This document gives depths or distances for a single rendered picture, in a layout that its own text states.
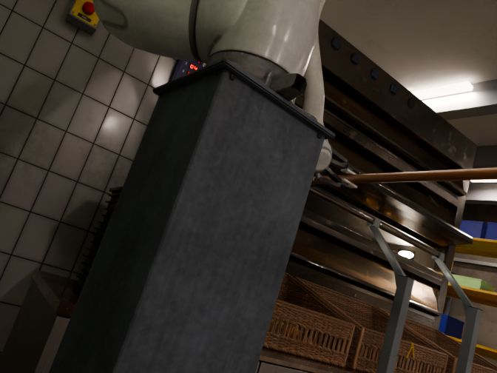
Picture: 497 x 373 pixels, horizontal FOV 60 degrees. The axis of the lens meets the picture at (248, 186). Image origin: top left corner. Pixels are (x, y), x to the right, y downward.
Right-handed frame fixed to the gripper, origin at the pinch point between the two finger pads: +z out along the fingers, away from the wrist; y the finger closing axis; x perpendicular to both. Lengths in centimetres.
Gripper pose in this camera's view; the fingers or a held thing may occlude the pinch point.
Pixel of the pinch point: (349, 178)
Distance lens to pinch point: 151.6
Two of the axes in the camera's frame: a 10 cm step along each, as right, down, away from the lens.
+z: 7.8, 3.8, 5.0
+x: 5.4, -0.2, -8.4
